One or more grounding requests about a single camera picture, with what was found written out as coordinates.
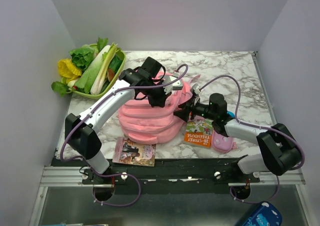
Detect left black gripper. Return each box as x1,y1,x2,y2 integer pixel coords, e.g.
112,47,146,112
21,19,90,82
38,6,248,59
143,79,172,108

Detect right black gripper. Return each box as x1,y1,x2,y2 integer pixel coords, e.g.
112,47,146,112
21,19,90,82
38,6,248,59
173,95,217,122

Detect pink school backpack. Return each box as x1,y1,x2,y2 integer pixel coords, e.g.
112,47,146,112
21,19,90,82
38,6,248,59
118,75,200,145

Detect pink cartoon pencil case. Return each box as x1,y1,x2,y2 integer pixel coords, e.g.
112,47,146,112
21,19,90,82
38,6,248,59
210,129,236,153

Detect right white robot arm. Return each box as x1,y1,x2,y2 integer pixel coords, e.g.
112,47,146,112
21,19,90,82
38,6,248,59
174,93,303,182

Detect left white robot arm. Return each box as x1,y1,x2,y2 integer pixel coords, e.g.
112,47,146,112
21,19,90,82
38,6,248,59
64,57,173,184

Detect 78-storey treehouse book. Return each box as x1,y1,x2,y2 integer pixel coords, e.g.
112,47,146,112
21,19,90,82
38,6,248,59
183,119,213,149

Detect green vegetable tray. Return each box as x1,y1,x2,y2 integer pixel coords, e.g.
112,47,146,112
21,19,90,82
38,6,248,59
70,50,126,100

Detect pink illustrated storybook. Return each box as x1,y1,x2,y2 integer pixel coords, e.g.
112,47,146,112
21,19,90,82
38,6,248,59
112,137,156,167

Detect white napa cabbage toy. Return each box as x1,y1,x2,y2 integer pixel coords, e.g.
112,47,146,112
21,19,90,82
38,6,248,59
73,43,123,95

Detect green lettuce toy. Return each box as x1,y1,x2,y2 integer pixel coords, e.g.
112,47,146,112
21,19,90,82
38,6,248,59
69,37,109,71

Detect yellow flower toy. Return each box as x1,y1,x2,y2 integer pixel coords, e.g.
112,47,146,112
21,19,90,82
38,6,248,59
57,58,82,79

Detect blue shark pencil case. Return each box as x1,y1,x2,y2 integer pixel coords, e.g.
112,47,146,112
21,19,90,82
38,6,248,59
235,202,283,226

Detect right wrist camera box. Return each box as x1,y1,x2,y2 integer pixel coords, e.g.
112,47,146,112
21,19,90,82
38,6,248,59
190,83,201,105

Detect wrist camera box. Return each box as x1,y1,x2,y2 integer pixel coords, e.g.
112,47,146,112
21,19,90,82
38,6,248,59
163,74,184,94
190,83,201,105

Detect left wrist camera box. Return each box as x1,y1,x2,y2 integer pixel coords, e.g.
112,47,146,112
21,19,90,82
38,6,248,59
163,74,184,94

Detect black mounting base rail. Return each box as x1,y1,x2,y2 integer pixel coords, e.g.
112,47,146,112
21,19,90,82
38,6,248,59
48,158,260,198

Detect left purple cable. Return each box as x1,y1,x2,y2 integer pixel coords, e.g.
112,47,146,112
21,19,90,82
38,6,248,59
60,63,189,207

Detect purple cable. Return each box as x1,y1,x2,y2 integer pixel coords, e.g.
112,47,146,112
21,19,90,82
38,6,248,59
60,63,189,207
197,75,306,204

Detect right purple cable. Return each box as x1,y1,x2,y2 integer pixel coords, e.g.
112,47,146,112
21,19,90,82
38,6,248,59
197,75,306,204

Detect aluminium frame rail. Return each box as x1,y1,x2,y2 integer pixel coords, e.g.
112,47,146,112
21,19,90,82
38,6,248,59
40,167,83,187

